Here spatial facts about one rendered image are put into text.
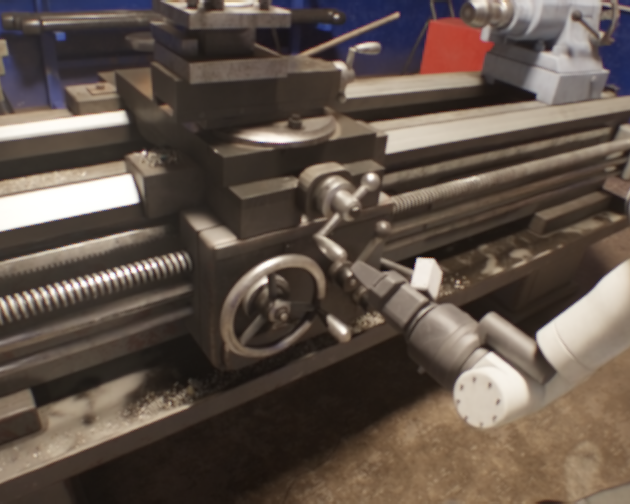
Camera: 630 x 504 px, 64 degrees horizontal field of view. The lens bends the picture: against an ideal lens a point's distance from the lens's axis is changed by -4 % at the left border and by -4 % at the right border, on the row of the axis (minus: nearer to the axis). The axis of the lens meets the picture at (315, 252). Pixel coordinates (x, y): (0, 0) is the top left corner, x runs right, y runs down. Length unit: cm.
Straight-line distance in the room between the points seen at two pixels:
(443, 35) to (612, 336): 349
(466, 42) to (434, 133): 257
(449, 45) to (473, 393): 347
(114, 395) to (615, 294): 93
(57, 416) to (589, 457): 146
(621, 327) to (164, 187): 70
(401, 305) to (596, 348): 24
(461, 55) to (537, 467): 288
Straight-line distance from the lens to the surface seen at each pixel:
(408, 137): 129
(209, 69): 82
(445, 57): 396
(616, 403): 206
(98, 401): 116
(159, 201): 93
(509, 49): 199
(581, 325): 58
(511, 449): 173
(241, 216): 84
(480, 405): 60
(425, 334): 65
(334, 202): 84
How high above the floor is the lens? 125
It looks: 32 degrees down
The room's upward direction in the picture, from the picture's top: 7 degrees clockwise
